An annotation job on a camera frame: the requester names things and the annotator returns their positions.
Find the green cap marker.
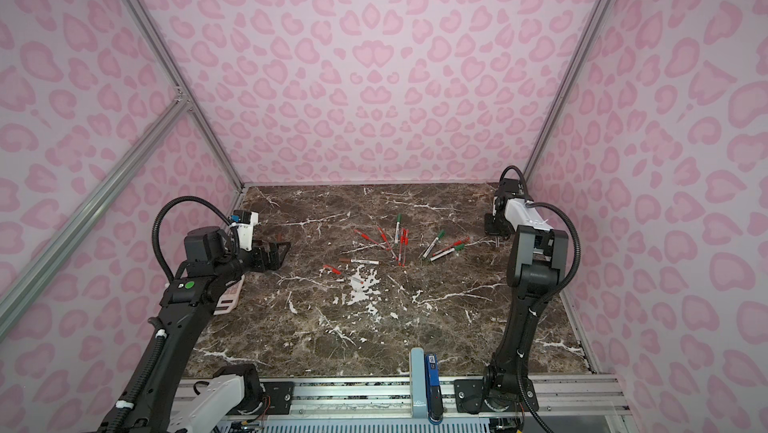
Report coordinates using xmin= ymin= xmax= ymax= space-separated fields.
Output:
xmin=429 ymin=244 xmax=465 ymax=262

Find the green cap marker pen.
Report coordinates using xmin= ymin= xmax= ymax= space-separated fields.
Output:
xmin=421 ymin=229 xmax=445 ymax=259

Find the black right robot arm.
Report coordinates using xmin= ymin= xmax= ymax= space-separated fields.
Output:
xmin=483 ymin=165 xmax=582 ymax=415

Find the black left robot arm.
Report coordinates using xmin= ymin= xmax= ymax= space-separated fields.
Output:
xmin=97 ymin=195 xmax=291 ymax=432

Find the red cap pen right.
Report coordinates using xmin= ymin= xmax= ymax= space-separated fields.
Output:
xmin=432 ymin=237 xmax=470 ymax=257

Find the red pen lying alone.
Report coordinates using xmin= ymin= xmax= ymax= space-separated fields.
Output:
xmin=323 ymin=264 xmax=342 ymax=275

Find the red pen far left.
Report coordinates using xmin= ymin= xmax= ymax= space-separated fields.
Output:
xmin=353 ymin=229 xmax=380 ymax=244

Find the red pen cluster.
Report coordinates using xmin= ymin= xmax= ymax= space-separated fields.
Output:
xmin=398 ymin=228 xmax=408 ymax=267
xmin=377 ymin=227 xmax=397 ymax=259
xmin=400 ymin=228 xmax=409 ymax=266

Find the red pen cluster centre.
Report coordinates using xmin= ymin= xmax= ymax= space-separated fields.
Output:
xmin=398 ymin=228 xmax=408 ymax=267

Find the green cap pen upright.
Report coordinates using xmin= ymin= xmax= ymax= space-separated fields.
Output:
xmin=393 ymin=213 xmax=402 ymax=244

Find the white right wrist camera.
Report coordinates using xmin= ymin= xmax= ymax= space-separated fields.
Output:
xmin=492 ymin=193 xmax=507 ymax=218

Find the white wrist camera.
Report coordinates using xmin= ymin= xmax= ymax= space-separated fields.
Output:
xmin=492 ymin=193 xmax=507 ymax=218
xmin=231 ymin=209 xmax=259 ymax=251

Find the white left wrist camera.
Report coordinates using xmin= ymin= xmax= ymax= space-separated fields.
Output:
xmin=231 ymin=209 xmax=259 ymax=251

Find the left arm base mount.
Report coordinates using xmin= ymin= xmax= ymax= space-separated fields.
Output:
xmin=212 ymin=363 xmax=295 ymax=416

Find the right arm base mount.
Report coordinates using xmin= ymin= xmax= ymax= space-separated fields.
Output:
xmin=453 ymin=377 xmax=539 ymax=414

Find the aluminium front rail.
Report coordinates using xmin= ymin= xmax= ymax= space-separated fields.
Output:
xmin=113 ymin=374 xmax=631 ymax=428

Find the light blue rail bracket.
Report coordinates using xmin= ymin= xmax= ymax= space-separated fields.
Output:
xmin=409 ymin=347 xmax=428 ymax=420

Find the blue device on rail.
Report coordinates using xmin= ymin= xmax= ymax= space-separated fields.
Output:
xmin=424 ymin=353 xmax=444 ymax=425

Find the aluminium frame diagonal bar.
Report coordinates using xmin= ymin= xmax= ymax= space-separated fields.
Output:
xmin=1 ymin=95 xmax=188 ymax=338

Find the left corner frame post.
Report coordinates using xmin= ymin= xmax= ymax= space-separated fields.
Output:
xmin=121 ymin=0 xmax=245 ymax=192

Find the corner frame post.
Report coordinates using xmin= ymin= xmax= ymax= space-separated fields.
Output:
xmin=523 ymin=0 xmax=617 ymax=182
xmin=121 ymin=0 xmax=245 ymax=192

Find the right corner frame post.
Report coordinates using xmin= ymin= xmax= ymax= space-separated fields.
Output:
xmin=523 ymin=0 xmax=617 ymax=182

